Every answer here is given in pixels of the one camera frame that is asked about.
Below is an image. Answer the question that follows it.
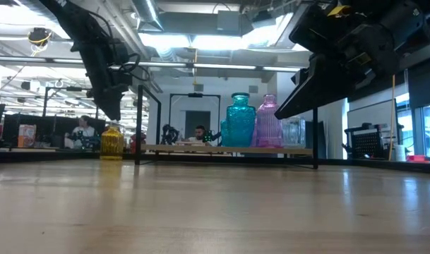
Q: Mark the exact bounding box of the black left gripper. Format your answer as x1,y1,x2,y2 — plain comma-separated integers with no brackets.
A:
86,37,133,122

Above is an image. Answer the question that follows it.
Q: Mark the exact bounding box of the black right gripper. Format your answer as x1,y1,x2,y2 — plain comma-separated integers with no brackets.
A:
273,0,399,121

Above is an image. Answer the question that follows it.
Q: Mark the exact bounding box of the yellow ribbed glass jar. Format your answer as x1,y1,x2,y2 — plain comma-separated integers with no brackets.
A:
100,125,125,161

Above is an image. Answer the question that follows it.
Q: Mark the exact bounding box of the clear glass vase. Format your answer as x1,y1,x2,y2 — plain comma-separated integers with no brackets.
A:
282,114,306,148

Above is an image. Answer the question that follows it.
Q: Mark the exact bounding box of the tall pink ribbed glass bottle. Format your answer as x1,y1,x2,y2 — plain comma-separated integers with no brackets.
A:
253,93,284,148

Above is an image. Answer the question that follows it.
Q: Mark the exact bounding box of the tall teal textured glass bottle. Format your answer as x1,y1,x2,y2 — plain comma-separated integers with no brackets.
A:
224,92,257,148

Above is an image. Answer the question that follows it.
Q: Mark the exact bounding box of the person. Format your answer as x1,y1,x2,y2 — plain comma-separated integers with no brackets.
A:
64,115,97,149
186,124,212,146

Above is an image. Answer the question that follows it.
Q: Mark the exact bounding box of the red background object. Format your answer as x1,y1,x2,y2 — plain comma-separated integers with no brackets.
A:
129,132,148,152

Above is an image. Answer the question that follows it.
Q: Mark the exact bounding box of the black partition panel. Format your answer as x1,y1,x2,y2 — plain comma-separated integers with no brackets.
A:
2,113,107,151

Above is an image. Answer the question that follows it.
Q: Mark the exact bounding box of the black perforated rack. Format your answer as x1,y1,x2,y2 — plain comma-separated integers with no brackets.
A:
344,122,399,159

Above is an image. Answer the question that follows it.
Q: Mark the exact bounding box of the orange and white cereal box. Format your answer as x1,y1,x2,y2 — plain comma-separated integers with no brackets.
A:
17,123,37,148

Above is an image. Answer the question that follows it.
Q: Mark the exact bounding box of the grey ceiling box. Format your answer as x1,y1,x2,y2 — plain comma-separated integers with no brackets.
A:
217,10,243,36

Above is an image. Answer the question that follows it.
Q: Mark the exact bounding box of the white paper roll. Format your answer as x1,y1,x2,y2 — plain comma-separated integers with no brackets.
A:
394,144,407,162

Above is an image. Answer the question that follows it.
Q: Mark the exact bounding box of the red box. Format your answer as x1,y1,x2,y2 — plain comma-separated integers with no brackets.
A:
407,154,430,164

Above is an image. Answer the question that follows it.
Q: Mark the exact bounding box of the black gantry frame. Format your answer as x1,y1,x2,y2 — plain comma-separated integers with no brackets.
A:
42,86,102,119
168,92,222,145

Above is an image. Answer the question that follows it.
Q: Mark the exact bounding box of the wooden shelf with black frame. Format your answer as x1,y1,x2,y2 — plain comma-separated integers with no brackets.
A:
135,83,320,170

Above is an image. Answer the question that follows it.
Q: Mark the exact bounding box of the black ceiling cable reel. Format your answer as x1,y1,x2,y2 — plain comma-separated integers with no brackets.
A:
26,27,53,57

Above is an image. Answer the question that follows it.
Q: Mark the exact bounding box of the black aluminium table frame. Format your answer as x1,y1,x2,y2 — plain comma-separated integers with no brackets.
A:
0,150,430,176

